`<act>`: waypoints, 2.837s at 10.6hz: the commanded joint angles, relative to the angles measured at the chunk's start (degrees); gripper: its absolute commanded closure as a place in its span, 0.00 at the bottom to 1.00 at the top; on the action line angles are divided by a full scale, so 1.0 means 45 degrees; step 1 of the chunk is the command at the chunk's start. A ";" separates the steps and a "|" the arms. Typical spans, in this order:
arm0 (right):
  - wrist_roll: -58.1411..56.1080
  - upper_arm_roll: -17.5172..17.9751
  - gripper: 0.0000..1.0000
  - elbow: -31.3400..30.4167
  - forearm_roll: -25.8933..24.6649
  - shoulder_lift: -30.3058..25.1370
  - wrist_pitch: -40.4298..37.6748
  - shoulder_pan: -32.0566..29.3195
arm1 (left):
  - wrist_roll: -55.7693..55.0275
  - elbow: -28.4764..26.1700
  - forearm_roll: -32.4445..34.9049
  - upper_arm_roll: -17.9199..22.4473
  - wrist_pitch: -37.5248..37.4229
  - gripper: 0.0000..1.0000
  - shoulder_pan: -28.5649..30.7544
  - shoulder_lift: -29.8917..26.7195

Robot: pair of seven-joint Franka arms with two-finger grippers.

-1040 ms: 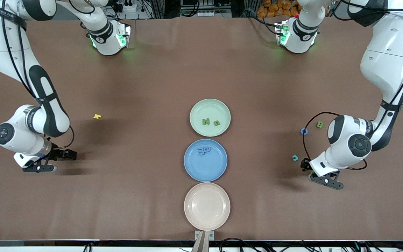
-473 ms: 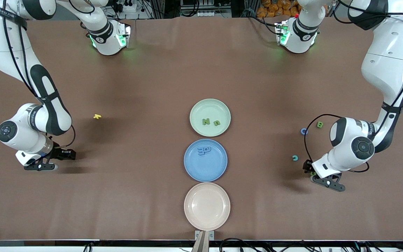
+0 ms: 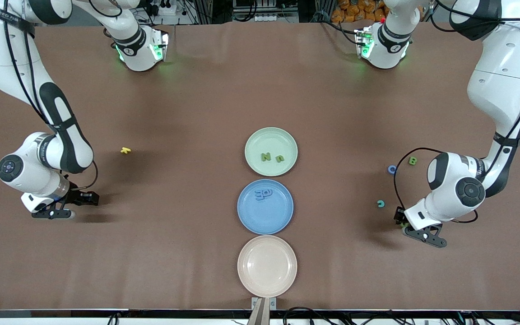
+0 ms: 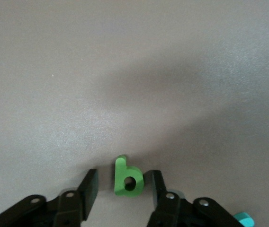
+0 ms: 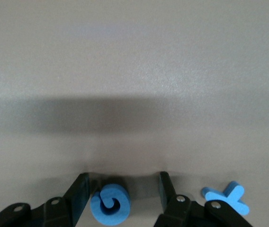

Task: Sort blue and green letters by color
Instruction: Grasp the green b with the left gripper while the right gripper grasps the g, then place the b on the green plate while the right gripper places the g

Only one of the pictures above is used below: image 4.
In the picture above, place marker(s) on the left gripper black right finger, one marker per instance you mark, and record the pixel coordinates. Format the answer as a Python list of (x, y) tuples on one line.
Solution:
[(163, 205)]

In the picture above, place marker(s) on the brown table cover sheet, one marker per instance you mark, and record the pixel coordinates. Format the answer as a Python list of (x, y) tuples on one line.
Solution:
[(77, 59)]

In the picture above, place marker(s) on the cyan lowercase letter c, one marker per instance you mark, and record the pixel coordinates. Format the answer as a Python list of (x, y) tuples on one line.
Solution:
[(243, 221)]

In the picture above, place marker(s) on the green lowercase letter b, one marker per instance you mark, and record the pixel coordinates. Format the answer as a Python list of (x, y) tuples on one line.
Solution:
[(120, 179)]

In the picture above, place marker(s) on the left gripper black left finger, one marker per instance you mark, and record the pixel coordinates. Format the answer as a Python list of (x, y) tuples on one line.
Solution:
[(87, 198)]

